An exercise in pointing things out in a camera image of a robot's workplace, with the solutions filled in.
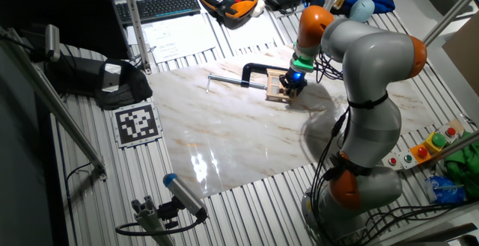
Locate miniature wooden window frame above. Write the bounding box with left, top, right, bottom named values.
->
left=265, top=68, right=299, bottom=103

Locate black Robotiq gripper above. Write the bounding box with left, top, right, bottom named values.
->
left=280, top=68, right=309, bottom=100

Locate grey box small red button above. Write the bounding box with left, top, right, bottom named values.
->
left=381, top=152, right=403, bottom=171

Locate black fabric bag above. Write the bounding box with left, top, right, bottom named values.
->
left=44, top=57, right=153, bottom=111

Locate green cloth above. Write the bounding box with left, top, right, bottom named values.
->
left=443, top=130, right=479, bottom=202

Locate silver depth camera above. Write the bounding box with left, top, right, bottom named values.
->
left=44, top=24, right=61, bottom=63

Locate grey box large red button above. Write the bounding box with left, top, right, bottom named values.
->
left=437, top=124, right=460, bottom=144

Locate silver camera with blue cap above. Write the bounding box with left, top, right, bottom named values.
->
left=162, top=173, right=209, bottom=219

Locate black white fiducial marker board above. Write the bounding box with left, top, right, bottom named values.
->
left=112, top=102, right=164, bottom=149

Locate black monitor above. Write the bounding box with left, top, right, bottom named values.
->
left=0, top=0, right=131, bottom=61

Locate marble pattern table mat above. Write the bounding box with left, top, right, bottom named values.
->
left=147, top=45, right=437, bottom=199

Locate grey rectangular device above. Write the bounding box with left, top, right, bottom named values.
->
left=101, top=62, right=123, bottom=93

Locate black computer keyboard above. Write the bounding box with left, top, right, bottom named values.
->
left=114, top=0, right=202, bottom=26

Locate short aluminium profile stand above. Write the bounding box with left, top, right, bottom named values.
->
left=130, top=195, right=177, bottom=246

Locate green wrist mount flange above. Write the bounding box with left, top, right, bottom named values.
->
left=290, top=54, right=315, bottom=73

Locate orange box red button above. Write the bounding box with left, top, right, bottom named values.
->
left=410, top=144, right=433, bottom=164

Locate blue plastic bag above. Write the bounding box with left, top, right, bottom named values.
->
left=424, top=174, right=467, bottom=205

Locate aluminium frame bar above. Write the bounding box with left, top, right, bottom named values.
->
left=0, top=27, right=108, bottom=182
left=421, top=0, right=479, bottom=47

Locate black camera cable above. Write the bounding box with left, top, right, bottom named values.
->
left=115, top=215, right=207, bottom=237

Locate light blue egg shape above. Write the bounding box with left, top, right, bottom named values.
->
left=349, top=0, right=376, bottom=23

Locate yellow box green button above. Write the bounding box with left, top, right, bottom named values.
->
left=424, top=132, right=448, bottom=156

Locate grey box small green button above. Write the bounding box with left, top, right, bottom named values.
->
left=398, top=149, right=418, bottom=169

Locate printed paper sheet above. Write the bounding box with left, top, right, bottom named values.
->
left=224, top=12, right=280, bottom=52
left=141, top=13, right=218, bottom=64

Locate black C-clamp with steel screw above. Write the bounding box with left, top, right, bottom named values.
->
left=205, top=62, right=307, bottom=98

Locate brown cardboard box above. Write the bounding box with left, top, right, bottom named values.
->
left=442, top=21, right=479, bottom=97

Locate button control box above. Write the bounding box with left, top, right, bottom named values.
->
left=426, top=129, right=479, bottom=164

